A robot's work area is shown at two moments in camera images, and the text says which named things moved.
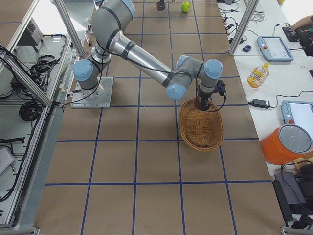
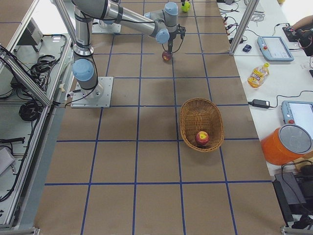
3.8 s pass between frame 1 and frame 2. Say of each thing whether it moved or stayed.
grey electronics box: stayed
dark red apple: moved
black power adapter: stayed
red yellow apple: moved
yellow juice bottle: stayed
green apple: stayed
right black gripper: moved
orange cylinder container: stayed
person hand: stayed
